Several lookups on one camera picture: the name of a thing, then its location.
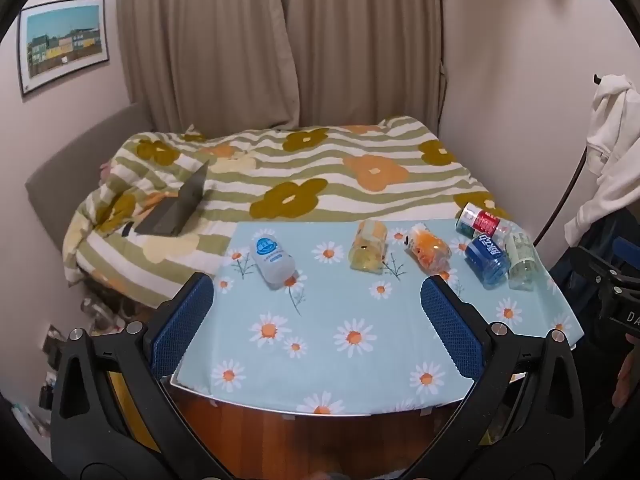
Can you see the grey bed headboard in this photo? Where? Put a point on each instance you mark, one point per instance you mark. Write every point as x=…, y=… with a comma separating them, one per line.
x=75, y=170

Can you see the person's right hand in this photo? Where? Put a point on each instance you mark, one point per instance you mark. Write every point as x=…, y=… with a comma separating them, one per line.
x=625, y=375

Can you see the white cup with blue label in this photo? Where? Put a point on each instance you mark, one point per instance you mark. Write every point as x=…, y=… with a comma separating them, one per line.
x=270, y=259

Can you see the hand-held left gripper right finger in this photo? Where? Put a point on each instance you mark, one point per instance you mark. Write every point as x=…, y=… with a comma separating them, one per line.
x=451, y=329

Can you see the white hanging garment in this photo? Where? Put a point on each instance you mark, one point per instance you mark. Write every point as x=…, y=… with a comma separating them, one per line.
x=609, y=155

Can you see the daisy print blue tablecloth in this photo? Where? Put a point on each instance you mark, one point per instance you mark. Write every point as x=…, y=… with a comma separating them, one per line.
x=350, y=320

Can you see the striped flower print blanket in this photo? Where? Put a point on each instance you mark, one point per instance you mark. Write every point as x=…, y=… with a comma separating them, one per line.
x=310, y=180

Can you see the orange clear cup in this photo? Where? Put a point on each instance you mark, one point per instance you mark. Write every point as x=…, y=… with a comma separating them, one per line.
x=428, y=250

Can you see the yellow clear cup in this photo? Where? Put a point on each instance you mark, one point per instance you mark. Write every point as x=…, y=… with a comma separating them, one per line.
x=368, y=248

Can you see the beige curtain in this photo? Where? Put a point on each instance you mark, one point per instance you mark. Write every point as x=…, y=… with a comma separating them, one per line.
x=280, y=42

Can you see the pale green clear cup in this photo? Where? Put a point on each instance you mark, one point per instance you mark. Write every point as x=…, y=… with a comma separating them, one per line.
x=520, y=261

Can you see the black phone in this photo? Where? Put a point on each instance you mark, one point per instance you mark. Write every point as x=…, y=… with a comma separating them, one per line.
x=126, y=228

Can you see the grey laptop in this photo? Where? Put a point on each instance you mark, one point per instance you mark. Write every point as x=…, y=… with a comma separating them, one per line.
x=175, y=207

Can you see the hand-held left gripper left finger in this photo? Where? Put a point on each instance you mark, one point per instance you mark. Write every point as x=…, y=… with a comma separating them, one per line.
x=181, y=327

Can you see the framed wall poster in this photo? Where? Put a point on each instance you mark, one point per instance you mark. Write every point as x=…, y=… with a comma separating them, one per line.
x=64, y=42

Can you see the red label cup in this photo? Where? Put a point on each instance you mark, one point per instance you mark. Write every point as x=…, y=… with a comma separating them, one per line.
x=479, y=220

